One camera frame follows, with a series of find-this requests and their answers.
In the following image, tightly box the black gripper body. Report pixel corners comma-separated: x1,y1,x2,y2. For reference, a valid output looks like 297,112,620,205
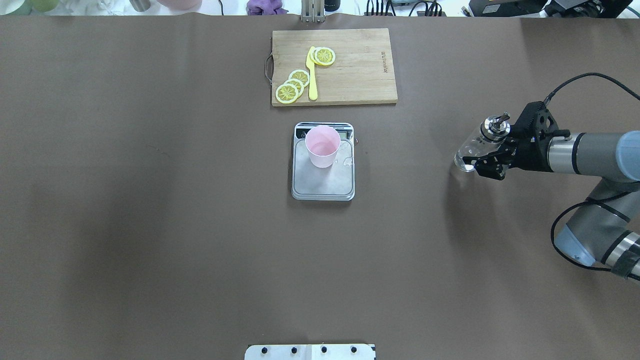
508,101,571,173

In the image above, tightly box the glass sauce bottle metal spout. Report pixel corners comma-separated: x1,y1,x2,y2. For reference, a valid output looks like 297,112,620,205
454,112,511,173

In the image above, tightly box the pink plastic cup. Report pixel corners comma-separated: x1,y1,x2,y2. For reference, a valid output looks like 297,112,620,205
305,124,342,169

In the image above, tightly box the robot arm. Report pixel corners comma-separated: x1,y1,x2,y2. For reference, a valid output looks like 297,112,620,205
454,101,640,281

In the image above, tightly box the digital kitchen scale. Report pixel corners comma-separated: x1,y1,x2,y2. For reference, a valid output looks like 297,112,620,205
291,121,355,202

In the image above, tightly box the bamboo cutting board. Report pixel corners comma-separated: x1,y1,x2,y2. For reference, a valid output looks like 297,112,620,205
270,28,398,107

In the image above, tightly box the yellow plastic knife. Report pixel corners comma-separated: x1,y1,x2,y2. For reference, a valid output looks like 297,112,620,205
305,50,318,101

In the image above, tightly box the lemon slice front pair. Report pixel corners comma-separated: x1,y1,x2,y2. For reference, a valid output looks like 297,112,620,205
311,47,336,66

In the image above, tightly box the lemon slice hidden pair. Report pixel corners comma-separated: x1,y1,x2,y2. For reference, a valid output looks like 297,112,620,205
308,47,317,64

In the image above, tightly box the lemon slice middle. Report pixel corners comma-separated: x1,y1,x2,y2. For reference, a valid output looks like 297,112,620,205
283,79,306,97

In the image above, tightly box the lemon slice near knife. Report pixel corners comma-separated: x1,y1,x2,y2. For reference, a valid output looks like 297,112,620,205
288,69,310,87

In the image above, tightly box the lemon slice far end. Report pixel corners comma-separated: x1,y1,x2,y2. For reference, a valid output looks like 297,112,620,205
274,82,300,105

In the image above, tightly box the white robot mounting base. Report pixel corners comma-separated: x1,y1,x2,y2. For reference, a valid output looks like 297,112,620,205
244,343,377,360

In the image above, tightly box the purple cloth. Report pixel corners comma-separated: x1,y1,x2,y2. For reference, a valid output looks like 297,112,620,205
246,0,289,16

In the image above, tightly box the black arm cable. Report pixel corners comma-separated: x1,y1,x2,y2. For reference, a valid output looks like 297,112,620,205
543,72,640,273

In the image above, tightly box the aluminium frame post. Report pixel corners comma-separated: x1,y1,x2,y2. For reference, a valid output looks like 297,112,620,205
300,0,326,24

